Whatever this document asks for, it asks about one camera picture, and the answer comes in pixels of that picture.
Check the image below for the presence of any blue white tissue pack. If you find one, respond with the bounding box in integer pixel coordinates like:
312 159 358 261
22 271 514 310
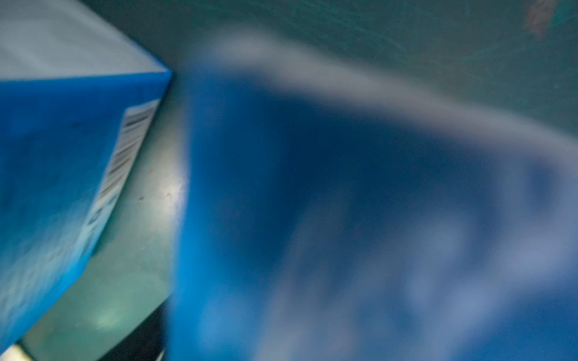
167 31 577 360
1 1 172 350

